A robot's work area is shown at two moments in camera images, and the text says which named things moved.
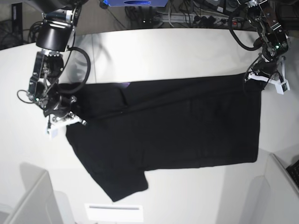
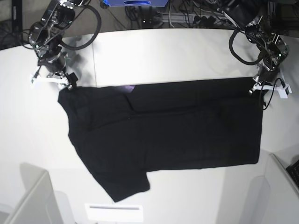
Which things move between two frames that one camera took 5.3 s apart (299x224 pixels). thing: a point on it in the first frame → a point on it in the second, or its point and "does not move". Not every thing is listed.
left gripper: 60,111 → 54,64
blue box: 144,3 does not move
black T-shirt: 135,126 does not move
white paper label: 115,212 does not move
